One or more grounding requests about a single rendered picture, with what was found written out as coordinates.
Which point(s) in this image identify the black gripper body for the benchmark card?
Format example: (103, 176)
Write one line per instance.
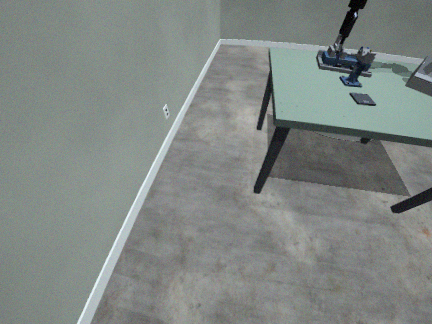
(355, 5)

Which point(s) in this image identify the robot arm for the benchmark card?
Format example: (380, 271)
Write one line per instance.
(428, 69)

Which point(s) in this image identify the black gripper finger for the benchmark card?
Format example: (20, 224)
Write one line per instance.
(342, 28)
(347, 30)

